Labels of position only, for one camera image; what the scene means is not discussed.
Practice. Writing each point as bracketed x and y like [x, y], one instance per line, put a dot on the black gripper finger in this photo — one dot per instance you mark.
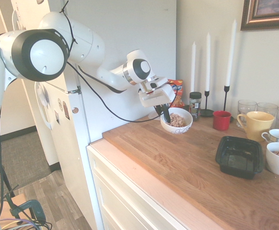
[157, 110]
[166, 113]

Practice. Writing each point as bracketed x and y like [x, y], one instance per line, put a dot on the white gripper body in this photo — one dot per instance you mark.
[157, 97]

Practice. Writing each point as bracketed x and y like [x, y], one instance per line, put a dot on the white bowl with black swirls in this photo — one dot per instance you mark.
[177, 129]

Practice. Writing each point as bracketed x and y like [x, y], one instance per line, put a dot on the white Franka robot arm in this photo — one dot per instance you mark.
[86, 43]

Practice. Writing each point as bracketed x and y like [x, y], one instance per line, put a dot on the black candle holder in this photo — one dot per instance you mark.
[187, 109]
[207, 111]
[226, 98]

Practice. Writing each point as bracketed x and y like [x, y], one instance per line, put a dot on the orange snack bag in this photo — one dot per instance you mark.
[179, 95]

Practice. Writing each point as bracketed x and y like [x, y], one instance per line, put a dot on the spice jar with black lid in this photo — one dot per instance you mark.
[195, 107]

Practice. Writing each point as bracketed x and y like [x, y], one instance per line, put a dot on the short white taper candle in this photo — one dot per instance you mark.
[193, 67]

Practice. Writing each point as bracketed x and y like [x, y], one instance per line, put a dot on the wooden butcher block board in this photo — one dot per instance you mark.
[177, 163]

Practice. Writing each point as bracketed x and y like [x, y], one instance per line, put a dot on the red mug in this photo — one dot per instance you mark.
[221, 122]

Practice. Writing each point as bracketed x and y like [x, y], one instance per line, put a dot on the medium white taper candle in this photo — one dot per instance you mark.
[208, 62]

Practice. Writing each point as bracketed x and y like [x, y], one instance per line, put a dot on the white refrigerator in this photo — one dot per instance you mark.
[130, 36]

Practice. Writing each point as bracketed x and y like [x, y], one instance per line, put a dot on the clear drinking glass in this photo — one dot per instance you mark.
[246, 107]
[267, 107]

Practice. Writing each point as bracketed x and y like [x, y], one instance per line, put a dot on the round brown fridge magnet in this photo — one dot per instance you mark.
[75, 110]

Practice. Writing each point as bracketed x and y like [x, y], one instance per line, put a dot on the black plastic food container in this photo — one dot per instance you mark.
[237, 159]

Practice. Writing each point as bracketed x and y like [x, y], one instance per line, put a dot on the tall white taper candle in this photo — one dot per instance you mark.
[231, 52]

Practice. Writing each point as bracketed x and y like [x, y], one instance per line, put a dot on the brown oval fridge magnet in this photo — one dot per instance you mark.
[65, 110]

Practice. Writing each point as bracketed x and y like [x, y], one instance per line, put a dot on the yellow mug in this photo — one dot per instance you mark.
[259, 127]

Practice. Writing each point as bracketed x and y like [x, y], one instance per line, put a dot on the white kitchen drawer cabinet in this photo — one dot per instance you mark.
[130, 203]

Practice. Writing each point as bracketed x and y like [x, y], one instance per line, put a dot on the white oval fridge magnet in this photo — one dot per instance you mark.
[59, 104]

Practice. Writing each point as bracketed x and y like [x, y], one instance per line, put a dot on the photo fridge magnet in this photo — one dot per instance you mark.
[57, 117]

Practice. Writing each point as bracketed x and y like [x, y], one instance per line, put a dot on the white paper flower magnet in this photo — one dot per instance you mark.
[43, 95]

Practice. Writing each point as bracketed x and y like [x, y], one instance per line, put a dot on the dark green C-clamp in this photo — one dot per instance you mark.
[34, 206]

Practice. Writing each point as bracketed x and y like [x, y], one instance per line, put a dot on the black tripod stand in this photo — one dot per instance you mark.
[2, 172]

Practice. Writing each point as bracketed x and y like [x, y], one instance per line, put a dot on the small robot mounting table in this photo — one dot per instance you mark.
[0, 212]

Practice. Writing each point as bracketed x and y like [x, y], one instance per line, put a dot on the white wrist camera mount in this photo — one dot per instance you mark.
[157, 82]

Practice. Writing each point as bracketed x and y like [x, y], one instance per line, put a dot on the framed picture with brown frame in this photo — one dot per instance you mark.
[247, 22]

